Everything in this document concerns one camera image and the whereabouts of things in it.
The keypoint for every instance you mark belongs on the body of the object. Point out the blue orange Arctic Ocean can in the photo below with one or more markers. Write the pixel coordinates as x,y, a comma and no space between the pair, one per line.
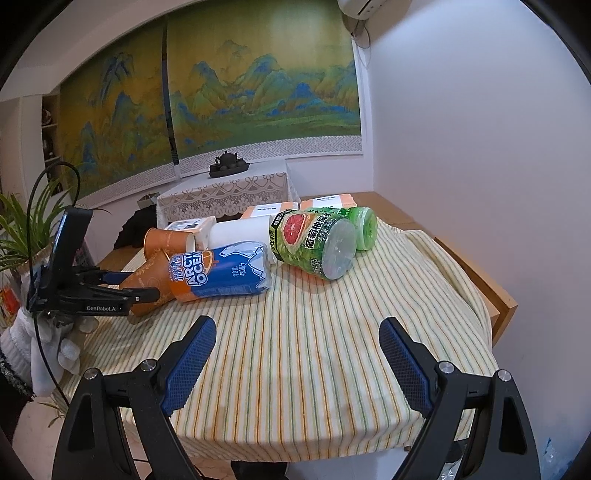
238,269

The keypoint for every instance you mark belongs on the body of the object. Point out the white air conditioner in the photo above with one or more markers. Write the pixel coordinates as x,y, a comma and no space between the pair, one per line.
369,9

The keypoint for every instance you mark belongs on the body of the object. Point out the green potted plant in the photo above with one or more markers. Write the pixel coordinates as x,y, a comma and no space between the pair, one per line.
37,228

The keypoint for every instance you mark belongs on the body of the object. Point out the dark teapot tray set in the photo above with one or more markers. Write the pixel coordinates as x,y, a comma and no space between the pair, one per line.
227,164

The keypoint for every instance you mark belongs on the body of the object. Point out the black phone on gripper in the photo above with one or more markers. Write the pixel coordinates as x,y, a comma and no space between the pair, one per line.
68,239

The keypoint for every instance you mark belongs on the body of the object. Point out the green grapefruit drink bottle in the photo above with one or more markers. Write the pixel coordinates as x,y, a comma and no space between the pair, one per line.
322,244

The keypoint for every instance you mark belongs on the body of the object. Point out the lace-covered side table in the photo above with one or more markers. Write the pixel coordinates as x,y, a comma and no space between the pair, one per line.
202,196

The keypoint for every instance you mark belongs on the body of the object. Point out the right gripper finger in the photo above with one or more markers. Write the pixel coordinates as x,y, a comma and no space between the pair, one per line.
104,277
135,295

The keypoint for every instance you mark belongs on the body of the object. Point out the white gloved hand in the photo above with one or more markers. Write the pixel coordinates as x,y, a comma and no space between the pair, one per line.
36,352

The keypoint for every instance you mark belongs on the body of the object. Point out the orange box left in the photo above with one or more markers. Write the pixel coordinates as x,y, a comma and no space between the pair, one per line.
269,209

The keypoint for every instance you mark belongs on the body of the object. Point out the striped yellow tablecloth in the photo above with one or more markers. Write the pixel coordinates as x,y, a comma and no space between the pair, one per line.
297,372

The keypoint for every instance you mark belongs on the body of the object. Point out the wooden wall shelf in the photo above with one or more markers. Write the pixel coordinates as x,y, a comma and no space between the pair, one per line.
50,114

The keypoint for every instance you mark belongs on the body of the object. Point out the black bag on chair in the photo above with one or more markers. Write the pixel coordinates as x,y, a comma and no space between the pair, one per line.
134,229

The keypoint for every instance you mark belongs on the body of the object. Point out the orange box right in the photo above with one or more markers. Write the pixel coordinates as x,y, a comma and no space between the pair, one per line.
337,201

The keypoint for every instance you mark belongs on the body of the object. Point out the green plastic bottle behind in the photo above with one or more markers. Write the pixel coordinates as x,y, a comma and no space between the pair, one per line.
364,219

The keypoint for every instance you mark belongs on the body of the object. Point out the brown paper cup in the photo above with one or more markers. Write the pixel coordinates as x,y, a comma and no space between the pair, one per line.
170,242
153,273

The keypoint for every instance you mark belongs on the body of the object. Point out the white small carton box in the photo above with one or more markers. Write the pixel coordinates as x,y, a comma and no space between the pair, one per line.
198,232

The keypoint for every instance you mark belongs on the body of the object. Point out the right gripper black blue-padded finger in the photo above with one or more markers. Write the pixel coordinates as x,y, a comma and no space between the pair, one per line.
501,444
92,443

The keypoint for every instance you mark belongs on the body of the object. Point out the orange box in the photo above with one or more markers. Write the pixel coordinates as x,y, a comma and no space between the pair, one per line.
269,209
337,201

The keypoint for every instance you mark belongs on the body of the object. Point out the landscape painting wall mural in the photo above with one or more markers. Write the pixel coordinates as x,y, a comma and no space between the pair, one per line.
259,78

